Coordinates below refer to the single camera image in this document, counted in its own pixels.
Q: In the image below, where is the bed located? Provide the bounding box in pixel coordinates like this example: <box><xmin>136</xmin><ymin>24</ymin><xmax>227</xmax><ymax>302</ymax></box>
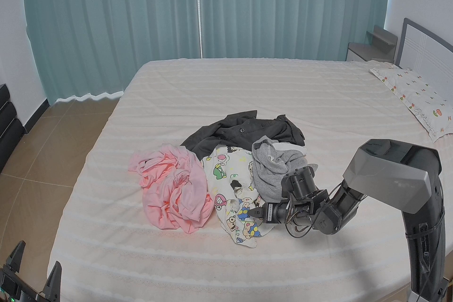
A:
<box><xmin>46</xmin><ymin>18</ymin><xmax>453</xmax><ymax>302</ymax></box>

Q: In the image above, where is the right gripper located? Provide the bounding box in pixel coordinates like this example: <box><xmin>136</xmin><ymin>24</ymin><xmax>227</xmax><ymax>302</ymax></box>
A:
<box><xmin>262</xmin><ymin>201</ymin><xmax>296</xmax><ymax>224</ymax></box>

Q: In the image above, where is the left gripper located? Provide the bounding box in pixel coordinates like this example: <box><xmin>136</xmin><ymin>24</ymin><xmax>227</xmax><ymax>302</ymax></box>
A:
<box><xmin>0</xmin><ymin>240</ymin><xmax>63</xmax><ymax>302</ymax></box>

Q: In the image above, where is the grey garment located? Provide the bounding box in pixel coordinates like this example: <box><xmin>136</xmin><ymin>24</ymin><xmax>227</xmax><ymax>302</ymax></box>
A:
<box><xmin>252</xmin><ymin>138</ymin><xmax>319</xmax><ymax>203</ymax></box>

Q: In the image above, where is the pink garment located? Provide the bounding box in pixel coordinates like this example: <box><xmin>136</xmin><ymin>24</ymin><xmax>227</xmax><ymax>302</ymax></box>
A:
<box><xmin>128</xmin><ymin>143</ymin><xmax>215</xmax><ymax>235</ymax></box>

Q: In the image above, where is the grey bedside table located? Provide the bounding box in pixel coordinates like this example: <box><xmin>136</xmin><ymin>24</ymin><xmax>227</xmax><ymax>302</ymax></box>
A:
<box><xmin>347</xmin><ymin>25</ymin><xmax>398</xmax><ymax>64</ymax></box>

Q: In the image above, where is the white printed garment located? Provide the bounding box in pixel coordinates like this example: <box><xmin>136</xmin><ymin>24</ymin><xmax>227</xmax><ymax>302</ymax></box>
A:
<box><xmin>202</xmin><ymin>145</ymin><xmax>274</xmax><ymax>248</ymax></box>

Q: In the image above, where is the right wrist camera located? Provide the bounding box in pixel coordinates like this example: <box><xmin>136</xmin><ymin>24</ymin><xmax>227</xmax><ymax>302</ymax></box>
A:
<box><xmin>299</xmin><ymin>189</ymin><xmax>328</xmax><ymax>215</ymax></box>

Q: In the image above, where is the black cable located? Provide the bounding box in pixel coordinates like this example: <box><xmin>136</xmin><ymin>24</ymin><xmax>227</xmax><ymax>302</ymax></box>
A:
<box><xmin>285</xmin><ymin>221</ymin><xmax>317</xmax><ymax>238</ymax></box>

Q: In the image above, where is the white printed pillow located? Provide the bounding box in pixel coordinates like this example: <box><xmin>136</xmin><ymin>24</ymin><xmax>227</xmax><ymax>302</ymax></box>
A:
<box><xmin>369</xmin><ymin>67</ymin><xmax>453</xmax><ymax>143</ymax></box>

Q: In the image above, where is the black chest of drawers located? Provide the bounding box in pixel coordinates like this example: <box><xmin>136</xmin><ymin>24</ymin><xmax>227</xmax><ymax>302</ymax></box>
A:
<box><xmin>0</xmin><ymin>84</ymin><xmax>25</xmax><ymax>174</ymax></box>

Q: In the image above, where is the black garment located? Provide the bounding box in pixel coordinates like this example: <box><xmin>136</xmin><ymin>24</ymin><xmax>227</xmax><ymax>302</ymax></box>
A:
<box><xmin>180</xmin><ymin>110</ymin><xmax>306</xmax><ymax>162</ymax></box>

